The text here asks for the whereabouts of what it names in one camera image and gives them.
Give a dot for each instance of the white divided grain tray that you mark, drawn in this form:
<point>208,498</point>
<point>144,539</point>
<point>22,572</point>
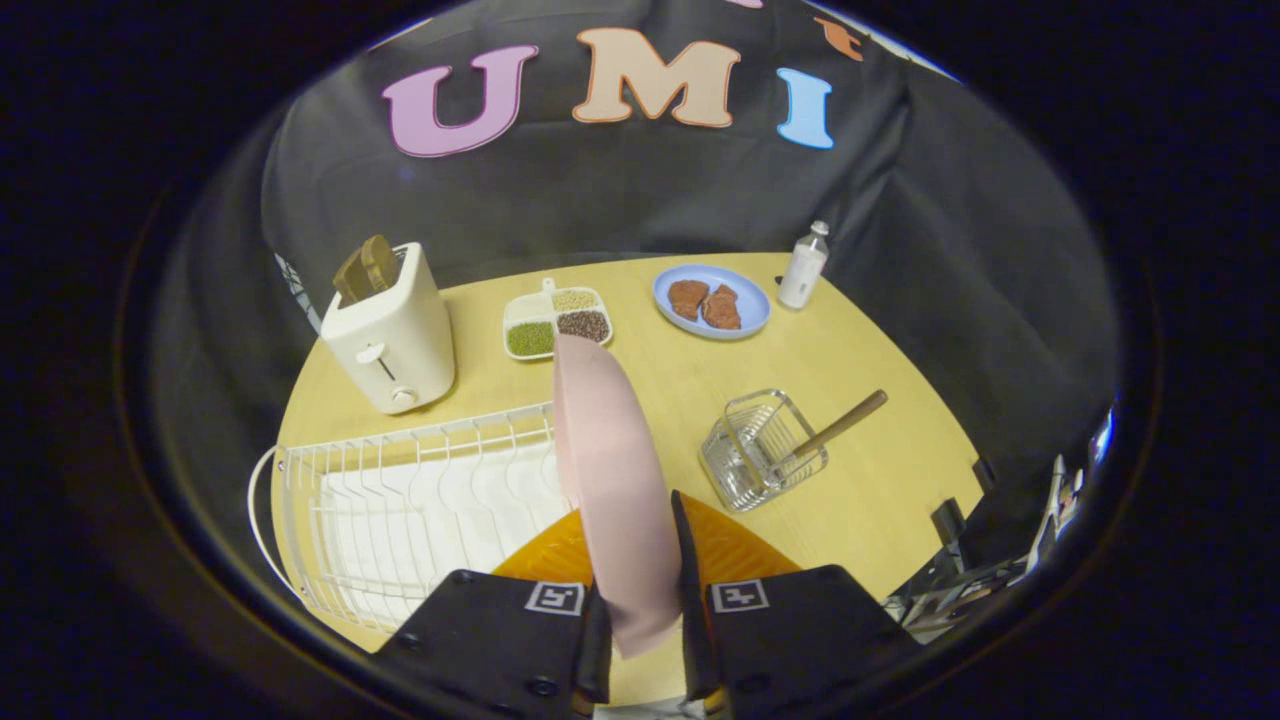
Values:
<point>556,322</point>

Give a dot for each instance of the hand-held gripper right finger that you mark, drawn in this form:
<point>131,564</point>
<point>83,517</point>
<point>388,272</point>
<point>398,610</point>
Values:
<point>790,640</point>

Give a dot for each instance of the brown meat piece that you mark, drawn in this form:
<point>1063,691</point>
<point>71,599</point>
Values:
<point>687,298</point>
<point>722,308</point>

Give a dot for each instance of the dark equipment clutter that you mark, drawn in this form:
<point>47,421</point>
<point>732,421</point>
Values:
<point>1000,550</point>

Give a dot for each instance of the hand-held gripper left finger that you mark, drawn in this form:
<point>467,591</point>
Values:
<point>500,640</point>

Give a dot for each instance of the blue plate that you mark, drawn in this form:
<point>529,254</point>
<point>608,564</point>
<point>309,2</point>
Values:
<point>712,300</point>

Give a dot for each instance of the brown toast slice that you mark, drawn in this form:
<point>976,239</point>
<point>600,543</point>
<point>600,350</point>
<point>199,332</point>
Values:
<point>365,268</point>

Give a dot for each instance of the black backdrop cloth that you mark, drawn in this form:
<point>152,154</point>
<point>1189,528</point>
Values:
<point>640,190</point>

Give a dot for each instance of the cream toaster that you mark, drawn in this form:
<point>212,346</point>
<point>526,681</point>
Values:
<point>392,335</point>

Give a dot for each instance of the white bottle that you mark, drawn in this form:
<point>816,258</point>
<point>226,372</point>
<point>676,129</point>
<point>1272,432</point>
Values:
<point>802,268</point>

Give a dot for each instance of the pink plate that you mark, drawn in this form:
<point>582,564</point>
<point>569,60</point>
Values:
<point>610,470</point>

